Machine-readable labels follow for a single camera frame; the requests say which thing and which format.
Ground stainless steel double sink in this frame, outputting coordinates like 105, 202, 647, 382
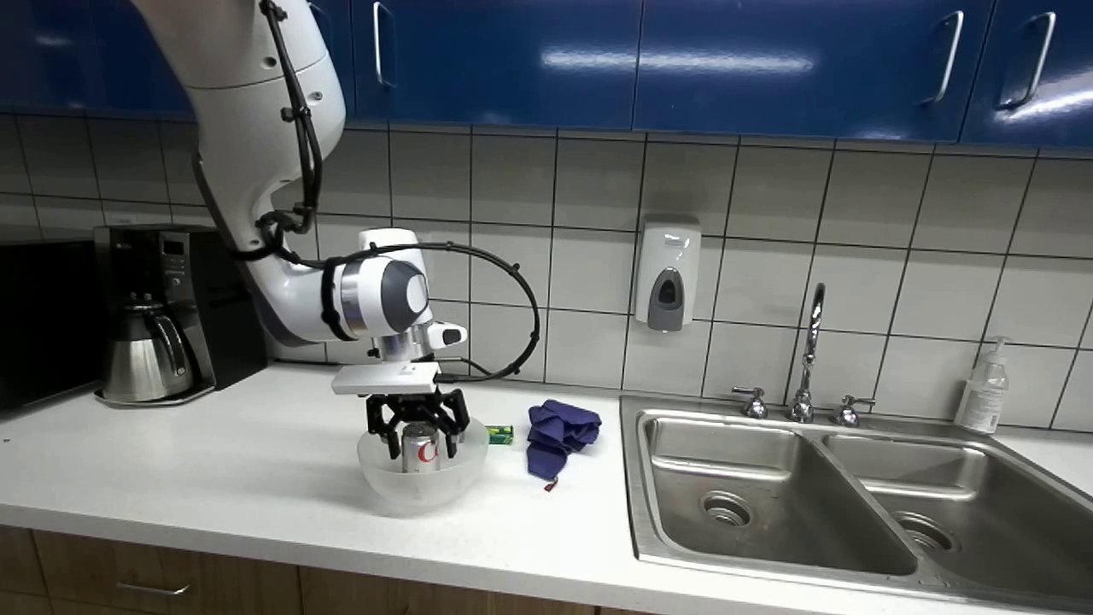
618, 393, 1093, 610

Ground chrome faucet spout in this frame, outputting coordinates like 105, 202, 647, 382
785, 281, 830, 425

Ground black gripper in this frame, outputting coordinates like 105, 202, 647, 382
364, 386, 475, 464

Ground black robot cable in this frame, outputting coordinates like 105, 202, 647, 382
257, 0, 546, 382

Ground clear plastic bowl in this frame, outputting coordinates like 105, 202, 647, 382
356, 409, 492, 519

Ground black microwave oven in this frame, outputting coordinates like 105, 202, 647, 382
0, 235, 114, 420

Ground steel coffee carafe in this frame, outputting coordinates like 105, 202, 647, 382
98, 298, 197, 405

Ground blue cloth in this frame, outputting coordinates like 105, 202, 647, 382
524, 395, 604, 493

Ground clear soap bottle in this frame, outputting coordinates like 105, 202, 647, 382
952, 335, 1014, 437

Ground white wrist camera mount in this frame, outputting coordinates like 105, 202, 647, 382
327, 321, 472, 398

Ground silver cabinet door handle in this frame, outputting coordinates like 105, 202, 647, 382
366, 0, 393, 90
932, 5, 971, 108
997, 10, 1059, 111

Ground chrome faucet handle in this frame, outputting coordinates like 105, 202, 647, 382
830, 393, 879, 429
733, 386, 771, 420

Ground silver drawer handle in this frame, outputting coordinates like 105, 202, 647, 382
114, 581, 193, 600

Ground white wall soap dispenser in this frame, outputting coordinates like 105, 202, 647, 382
631, 217, 705, 335

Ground blue cabinet door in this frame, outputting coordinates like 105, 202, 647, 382
0, 0, 349, 124
339, 0, 644, 136
967, 0, 1093, 153
631, 0, 997, 147

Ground wooden drawer front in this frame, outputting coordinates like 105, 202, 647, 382
31, 529, 307, 615
297, 565, 599, 615
0, 524, 51, 615

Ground black coffee maker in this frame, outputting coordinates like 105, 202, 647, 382
94, 221, 274, 409

